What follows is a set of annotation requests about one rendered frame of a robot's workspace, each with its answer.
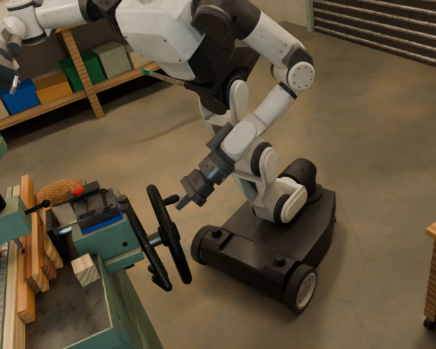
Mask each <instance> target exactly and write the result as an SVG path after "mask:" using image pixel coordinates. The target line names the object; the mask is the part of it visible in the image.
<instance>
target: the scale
mask: <svg viewBox="0 0 436 349"><path fill-rule="evenodd" d="M7 248H8V243H7V242H6V243H4V244H2V248H1V250H2V252H1V264H0V334H1V325H2V315H3V296H4V287H5V277H6V258H7ZM4 249H6V251H3V250H4Z"/></svg>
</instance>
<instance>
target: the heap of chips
mask: <svg viewBox="0 0 436 349"><path fill-rule="evenodd" d="M78 186H82V178H81V179H78V180H77V179H75V178H71V179H63V180H60V181H57V182H55V183H52V184H49V185H47V186H45V187H44V188H42V189H41V190H40V191H39V192H38V194H37V195H36V197H37V205H38V204H40V203H41V202H42V201H43V200H44V199H48V200H49V201H50V202H51V206H54V205H56V204H59V203H62V202H65V201H67V200H68V198H67V192H68V191H70V190H73V189H74V188H76V187H78Z"/></svg>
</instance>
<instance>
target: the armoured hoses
mask: <svg viewBox="0 0 436 349"><path fill-rule="evenodd" d="M117 200H118V203H120V204H122V206H121V207H120V210H121V212H122V213H126V214H127V216H128V218H129V221H130V223H131V225H132V227H133V229H134V232H135V234H136V237H137V238H138V241H139V243H140V246H141V247H142V249H143V251H144V253H145V255H146V256H147V259H148V260H149V261H150V263H151V265H149V266H148V268H147V269H148V271H149V272H150V273H152V274H153V276H152V278H151V279H152V282H153V283H155V284H157V285H158V286H159V287H161V288H162V289H164V290H165V291H166V292H170V291H171V290H172V284H171V282H170V280H169V278H168V274H167V271H166V269H165V267H164V266H163V263H162V262H161V259H160V258H159V256H158V254H157V252H156V250H155V248H154V247H153V248H152V246H151V244H150V243H149V241H148V239H147V237H146V236H147V234H146V232H145V230H144V228H143V226H142V224H141V222H140V220H139V219H138V217H137V215H136V213H135V211H134V210H133V207H132V206H131V204H130V201H129V200H128V198H127V196H126V195H120V196H119V197H118V198H117Z"/></svg>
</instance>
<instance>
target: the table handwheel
mask: <svg viewBox="0 0 436 349"><path fill-rule="evenodd" d="M146 191H147V194H148V197H149V200H150V202H151V204H152V208H153V209H154V212H155V215H156V218H157V220H158V223H159V225H160V226H159V227H158V228H157V230H158V231H157V232H155V233H152V234H150V235H147V236H146V237H147V239H148V241H149V243H150V244H151V246H152V248H153V247H156V246H158V245H160V244H163V246H165V247H168V248H169V250H170V253H171V255H172V258H173V261H174V263H175V265H176V268H177V271H178V273H179V275H180V277H181V280H182V282H183V283H184V284H186V285H188V284H190V283H191V282H192V274H191V272H190V268H189V266H188V262H187V260H186V258H185V254H184V252H183V249H182V247H181V244H180V242H179V241H180V239H181V237H180V235H179V232H178V229H177V227H176V224H175V223H174V222H173V221H171V219H170V216H169V214H168V212H167V209H166V207H165V204H164V203H163V200H162V198H161V195H160V193H159V191H158V189H157V187H156V186H155V185H154V184H150V185H148V186H147V188H146Z"/></svg>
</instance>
